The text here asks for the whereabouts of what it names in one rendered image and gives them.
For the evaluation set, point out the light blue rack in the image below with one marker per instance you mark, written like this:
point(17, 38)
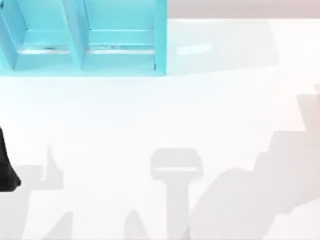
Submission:
point(120, 37)

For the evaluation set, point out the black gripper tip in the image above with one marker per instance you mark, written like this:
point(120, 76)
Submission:
point(6, 172)

